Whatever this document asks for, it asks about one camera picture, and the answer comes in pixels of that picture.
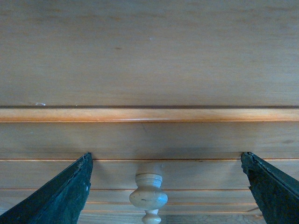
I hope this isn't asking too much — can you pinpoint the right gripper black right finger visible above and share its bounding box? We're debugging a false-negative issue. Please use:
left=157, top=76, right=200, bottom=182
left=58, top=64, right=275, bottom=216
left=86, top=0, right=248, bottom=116
left=241, top=152, right=299, bottom=224

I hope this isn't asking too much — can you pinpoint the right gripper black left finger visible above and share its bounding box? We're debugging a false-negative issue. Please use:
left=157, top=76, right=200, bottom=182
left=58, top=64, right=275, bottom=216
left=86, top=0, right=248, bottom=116
left=0, top=153, right=93, bottom=224

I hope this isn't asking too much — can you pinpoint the wooden top drawer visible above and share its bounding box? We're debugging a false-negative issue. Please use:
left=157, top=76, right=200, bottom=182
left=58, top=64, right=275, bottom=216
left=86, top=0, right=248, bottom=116
left=0, top=122, right=299, bottom=213

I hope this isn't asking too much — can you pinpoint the turned wooden drawer knob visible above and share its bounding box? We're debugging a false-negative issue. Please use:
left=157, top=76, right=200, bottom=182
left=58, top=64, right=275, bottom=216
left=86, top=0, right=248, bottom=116
left=129, top=173, right=168, bottom=224

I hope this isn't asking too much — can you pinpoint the wooden drawer cabinet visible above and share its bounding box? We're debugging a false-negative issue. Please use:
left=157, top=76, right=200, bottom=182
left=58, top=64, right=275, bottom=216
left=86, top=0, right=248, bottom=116
left=0, top=0, right=299, bottom=224

